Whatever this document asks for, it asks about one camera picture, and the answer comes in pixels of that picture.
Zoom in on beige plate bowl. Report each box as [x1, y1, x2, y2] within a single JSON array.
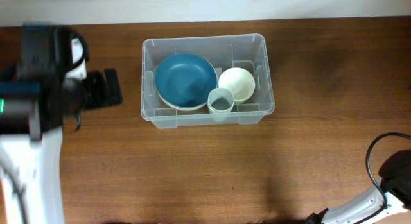
[[161, 97, 207, 112], [158, 89, 210, 111]]

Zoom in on blue plate bowl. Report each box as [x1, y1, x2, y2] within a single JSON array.
[[155, 53, 218, 92]]

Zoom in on cream white cup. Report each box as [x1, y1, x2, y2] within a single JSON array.
[[208, 107, 232, 116]]

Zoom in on grey cup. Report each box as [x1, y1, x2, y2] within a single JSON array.
[[207, 88, 234, 110]]

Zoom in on white small bowl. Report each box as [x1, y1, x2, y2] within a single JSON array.
[[218, 67, 256, 100]]

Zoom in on mint green cup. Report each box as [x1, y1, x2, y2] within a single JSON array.
[[211, 113, 229, 123]]

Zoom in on yellow small bowl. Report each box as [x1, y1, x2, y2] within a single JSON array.
[[234, 96, 252, 105]]

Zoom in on mint green small bowl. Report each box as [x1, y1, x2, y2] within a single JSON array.
[[234, 101, 247, 105]]

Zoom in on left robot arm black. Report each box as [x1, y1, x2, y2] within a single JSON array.
[[1, 24, 123, 223]]

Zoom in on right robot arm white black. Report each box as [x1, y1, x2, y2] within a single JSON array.
[[305, 150, 410, 224]]

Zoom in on white label in container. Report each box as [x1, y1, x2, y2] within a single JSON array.
[[215, 68, 222, 78]]

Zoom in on clear plastic storage container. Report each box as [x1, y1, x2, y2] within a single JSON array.
[[141, 33, 275, 128]]

